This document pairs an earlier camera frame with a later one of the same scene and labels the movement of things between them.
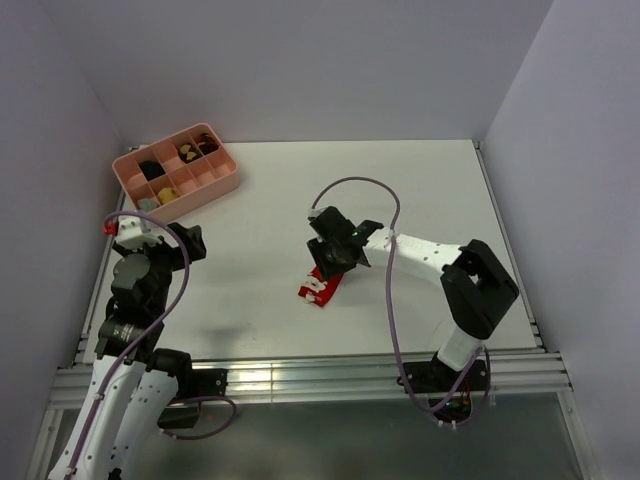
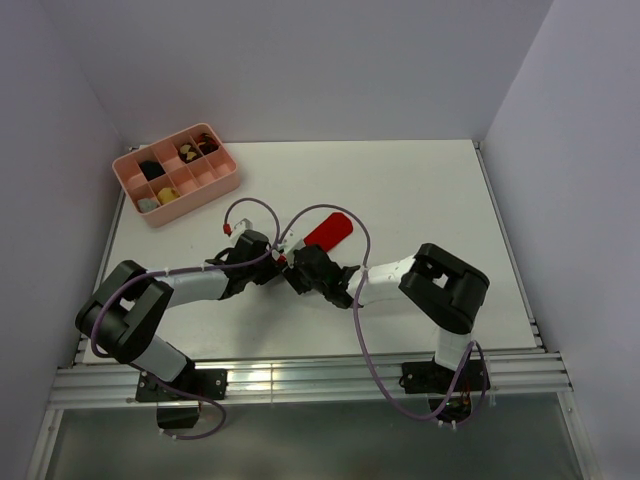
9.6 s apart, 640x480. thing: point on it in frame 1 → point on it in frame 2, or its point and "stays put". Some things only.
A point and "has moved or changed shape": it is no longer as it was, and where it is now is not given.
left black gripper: x=191 y=239 → x=271 y=271
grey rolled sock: x=147 y=204 stays put
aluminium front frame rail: x=339 y=380 stays put
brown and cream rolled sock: x=189 y=153 stays put
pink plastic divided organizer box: x=178 y=173 stays put
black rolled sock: x=151 y=169 stays put
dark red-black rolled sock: x=207 y=144 stays put
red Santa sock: x=318 y=290 has moved or changed shape
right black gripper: x=317 y=248 → x=291 y=276
